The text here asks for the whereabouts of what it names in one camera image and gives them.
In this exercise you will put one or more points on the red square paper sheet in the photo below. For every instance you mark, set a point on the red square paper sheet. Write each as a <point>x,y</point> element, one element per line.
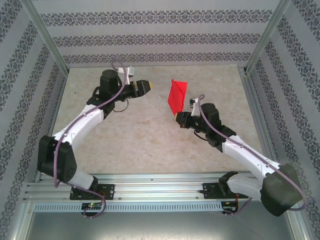
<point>176,100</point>

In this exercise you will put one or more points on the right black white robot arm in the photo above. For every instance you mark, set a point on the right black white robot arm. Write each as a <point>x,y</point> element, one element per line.
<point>250,157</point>

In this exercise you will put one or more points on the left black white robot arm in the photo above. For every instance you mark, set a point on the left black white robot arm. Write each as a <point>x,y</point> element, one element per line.
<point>75,125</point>

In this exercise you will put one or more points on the grey metal sheet tray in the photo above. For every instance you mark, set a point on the grey metal sheet tray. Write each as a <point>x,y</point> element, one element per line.
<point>160,225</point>

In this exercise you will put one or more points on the small circuit board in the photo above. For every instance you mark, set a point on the small circuit board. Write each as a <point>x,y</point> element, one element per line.
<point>91,205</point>
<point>228,207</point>

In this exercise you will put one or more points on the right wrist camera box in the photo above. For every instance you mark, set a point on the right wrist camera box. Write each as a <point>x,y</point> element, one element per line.
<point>195,107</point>

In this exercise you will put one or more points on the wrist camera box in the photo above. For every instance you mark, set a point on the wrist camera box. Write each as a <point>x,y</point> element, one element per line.
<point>128,75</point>
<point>195,107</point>

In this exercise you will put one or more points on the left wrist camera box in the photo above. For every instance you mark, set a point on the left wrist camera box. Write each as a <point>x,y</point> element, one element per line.
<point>128,75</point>

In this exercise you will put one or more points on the aluminium side rail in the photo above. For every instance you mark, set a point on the aluminium side rail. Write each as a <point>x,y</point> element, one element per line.
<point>55,112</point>
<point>255,105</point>

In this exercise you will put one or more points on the aluminium mounting rail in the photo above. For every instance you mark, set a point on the aluminium mounting rail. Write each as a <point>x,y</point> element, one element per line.
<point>155,186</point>

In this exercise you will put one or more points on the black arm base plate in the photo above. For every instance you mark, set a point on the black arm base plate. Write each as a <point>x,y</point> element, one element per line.
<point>207,190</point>
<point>110,191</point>

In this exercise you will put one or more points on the aluminium frame post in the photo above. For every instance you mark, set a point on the aluminium frame post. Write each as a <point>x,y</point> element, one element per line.
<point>45,32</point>
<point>269,32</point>

